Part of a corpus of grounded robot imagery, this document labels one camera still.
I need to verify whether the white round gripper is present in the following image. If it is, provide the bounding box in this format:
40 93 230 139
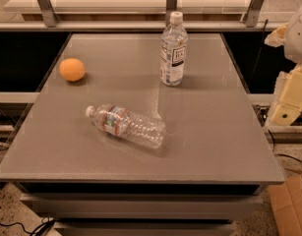
265 6 302 126

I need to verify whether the clear plastic water bottle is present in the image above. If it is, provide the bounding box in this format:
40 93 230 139
86 104 165 149
159 11 188 87

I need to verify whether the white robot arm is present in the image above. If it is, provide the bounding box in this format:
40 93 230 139
265 6 302 126

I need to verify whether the lying clear plastic water bottle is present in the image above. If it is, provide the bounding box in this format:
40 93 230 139
86 104 165 149

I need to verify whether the grey table cabinet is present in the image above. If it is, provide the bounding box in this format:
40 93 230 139
0 33 284 236

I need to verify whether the cardboard box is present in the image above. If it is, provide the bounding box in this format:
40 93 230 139
268 175 302 236

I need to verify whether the orange fruit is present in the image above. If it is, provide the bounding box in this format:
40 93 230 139
59 58 86 82

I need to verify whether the black cable right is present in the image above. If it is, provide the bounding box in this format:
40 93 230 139
255 105 302 175

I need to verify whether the metal frame railing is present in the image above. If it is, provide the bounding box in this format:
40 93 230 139
0 0 289 31

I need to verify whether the black floor cable left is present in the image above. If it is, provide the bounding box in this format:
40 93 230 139
0 216 56 236

